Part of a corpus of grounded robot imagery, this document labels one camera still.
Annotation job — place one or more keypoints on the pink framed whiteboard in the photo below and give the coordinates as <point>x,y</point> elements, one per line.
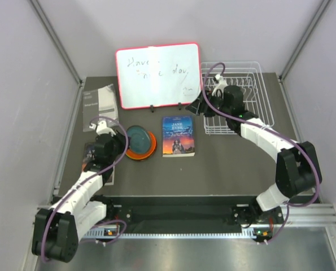
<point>158,76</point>

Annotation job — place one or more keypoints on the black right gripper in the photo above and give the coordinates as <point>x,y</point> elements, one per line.
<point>200,106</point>

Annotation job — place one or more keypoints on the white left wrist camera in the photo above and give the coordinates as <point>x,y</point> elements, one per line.
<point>102,128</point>

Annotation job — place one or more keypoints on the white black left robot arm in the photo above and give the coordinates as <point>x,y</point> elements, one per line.
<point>59,228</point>

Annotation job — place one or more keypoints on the lime green plate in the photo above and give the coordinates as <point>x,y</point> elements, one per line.
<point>139,158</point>

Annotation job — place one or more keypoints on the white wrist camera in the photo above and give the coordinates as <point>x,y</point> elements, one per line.
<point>220,85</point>
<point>102,128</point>

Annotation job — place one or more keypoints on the grey slotted cable duct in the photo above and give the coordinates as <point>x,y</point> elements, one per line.
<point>249,233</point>

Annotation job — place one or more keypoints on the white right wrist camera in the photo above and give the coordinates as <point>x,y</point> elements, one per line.
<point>220,85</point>

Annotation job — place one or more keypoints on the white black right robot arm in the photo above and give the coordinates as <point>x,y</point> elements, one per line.
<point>297,167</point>

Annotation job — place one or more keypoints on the black whiteboard stand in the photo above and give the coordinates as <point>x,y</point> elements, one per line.
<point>179,106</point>

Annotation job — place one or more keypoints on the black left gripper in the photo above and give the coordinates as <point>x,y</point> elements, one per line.
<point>122,139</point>

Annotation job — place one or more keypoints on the dark teal plate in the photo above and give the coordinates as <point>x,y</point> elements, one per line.
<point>139,139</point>

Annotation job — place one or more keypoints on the Jane Eyre paperback book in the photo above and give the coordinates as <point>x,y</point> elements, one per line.
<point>178,136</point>

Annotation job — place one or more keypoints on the orange plate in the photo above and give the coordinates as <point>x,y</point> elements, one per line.
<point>151,150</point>

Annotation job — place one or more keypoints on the white wire dish rack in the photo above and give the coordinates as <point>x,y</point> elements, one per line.
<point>248,76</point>

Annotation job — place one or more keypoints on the grey white booklet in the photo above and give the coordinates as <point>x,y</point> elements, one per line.
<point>100,102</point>

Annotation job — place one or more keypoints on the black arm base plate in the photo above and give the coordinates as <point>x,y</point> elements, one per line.
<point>231,209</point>

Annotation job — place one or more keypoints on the dark paperback book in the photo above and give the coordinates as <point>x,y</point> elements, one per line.
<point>89,155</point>

